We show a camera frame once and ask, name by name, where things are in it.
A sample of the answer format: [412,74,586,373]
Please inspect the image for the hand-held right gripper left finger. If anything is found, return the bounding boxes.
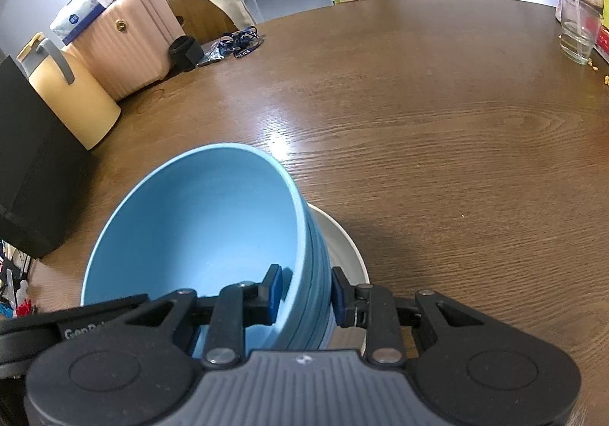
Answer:
[124,263,284,367]

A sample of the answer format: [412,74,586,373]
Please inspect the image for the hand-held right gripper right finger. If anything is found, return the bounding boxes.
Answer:
[330,265,486,367]

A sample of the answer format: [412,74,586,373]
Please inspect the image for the cream ribbed plate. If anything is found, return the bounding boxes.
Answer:
[307,202,369,351]

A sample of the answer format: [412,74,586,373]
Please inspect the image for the black paper bag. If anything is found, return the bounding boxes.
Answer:
[0,55,93,260]

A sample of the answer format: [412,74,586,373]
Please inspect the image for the yellow thermos jug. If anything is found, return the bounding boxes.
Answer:
[16,32,122,151]

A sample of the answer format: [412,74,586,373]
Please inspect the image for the black cylinder cup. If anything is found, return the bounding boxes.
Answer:
[168,35,206,74]

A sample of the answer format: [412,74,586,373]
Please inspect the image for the pink suitcase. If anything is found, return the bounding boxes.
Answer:
[62,0,187,102]

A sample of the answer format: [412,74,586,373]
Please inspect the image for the white tissue pack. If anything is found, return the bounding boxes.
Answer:
[49,0,117,45]

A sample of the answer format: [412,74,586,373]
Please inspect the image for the clear drinking glass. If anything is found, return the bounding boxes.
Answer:
[558,0,603,65]

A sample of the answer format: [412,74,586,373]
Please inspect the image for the yellow snack crumbs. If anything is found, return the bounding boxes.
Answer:
[589,56,609,87]

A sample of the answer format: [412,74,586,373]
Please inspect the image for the clear drinking straw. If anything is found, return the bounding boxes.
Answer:
[573,0,588,58]

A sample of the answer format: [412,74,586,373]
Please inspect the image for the blue lanyard with badge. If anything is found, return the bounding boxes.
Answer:
[196,27,263,68]

